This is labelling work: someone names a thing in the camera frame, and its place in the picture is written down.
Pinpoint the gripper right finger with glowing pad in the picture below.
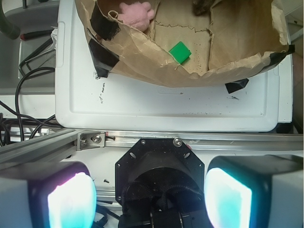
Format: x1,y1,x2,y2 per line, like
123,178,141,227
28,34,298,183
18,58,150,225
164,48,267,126
204,154,304,228

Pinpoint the dark green hose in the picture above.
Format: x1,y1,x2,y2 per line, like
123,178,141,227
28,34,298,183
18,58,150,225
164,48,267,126
0,0,21,40

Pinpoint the green block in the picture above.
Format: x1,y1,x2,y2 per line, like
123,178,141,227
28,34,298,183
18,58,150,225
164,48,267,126
169,41,191,64

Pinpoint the black octagonal mount plate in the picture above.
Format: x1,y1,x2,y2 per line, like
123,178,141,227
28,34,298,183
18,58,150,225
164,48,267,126
115,138,205,211

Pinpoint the pink plush toy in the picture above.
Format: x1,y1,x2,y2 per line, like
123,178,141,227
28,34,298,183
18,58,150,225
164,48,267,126
117,2,155,32

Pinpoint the brown paper bag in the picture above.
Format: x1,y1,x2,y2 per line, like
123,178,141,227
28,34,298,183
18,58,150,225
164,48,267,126
75,0,295,87

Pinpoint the black cable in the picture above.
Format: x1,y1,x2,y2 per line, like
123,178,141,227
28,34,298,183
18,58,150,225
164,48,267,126
0,66,57,145

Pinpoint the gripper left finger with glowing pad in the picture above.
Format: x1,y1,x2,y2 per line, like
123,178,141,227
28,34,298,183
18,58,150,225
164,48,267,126
0,161,97,228

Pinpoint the aluminium extrusion rail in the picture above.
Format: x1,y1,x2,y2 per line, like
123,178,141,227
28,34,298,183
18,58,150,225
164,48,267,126
0,129,304,169

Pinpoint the brown rock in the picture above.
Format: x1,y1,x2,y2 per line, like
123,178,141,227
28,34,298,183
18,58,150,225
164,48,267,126
192,0,215,16

